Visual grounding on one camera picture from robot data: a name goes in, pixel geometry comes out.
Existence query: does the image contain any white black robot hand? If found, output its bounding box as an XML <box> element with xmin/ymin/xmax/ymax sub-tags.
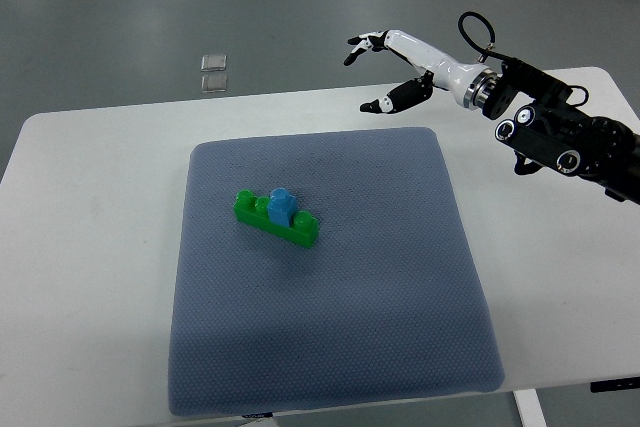
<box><xmin>344</xmin><ymin>30</ymin><xmax>498</xmax><ymax>114</ymax></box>

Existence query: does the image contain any blue toy block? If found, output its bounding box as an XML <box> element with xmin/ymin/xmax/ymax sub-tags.
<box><xmin>267</xmin><ymin>187</ymin><xmax>298</xmax><ymax>228</ymax></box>

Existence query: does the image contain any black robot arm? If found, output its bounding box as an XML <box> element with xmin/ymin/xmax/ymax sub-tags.
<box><xmin>458</xmin><ymin>11</ymin><xmax>639</xmax><ymax>203</ymax></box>

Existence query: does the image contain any green four-stud toy block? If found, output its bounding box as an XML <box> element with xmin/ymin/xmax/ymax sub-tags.
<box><xmin>233</xmin><ymin>187</ymin><xmax>319</xmax><ymax>248</ymax></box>

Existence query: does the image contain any blue-grey fabric mat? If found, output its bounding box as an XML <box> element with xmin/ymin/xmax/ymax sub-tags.
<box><xmin>168</xmin><ymin>127</ymin><xmax>504</xmax><ymax>416</ymax></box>

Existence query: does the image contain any upper metal floor plate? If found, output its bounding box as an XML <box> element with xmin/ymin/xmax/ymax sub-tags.
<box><xmin>201</xmin><ymin>54</ymin><xmax>227</xmax><ymax>72</ymax></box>

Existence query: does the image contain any metal floor plate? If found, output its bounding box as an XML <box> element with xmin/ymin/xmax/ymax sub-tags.
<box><xmin>201</xmin><ymin>73</ymin><xmax>228</xmax><ymax>93</ymax></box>
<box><xmin>201</xmin><ymin>54</ymin><xmax>227</xmax><ymax>72</ymax></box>

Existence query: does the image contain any lower metal floor plate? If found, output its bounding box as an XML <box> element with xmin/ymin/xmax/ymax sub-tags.
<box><xmin>201</xmin><ymin>73</ymin><xmax>228</xmax><ymax>93</ymax></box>

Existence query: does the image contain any white table leg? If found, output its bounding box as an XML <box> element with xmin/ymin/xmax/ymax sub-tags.
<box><xmin>513</xmin><ymin>389</ymin><xmax>547</xmax><ymax>427</ymax></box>

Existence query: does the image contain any black table control panel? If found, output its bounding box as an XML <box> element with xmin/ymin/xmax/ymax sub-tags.
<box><xmin>590</xmin><ymin>377</ymin><xmax>640</xmax><ymax>393</ymax></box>

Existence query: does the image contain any black label tag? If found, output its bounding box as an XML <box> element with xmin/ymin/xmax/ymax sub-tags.
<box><xmin>242</xmin><ymin>412</ymin><xmax>273</xmax><ymax>421</ymax></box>

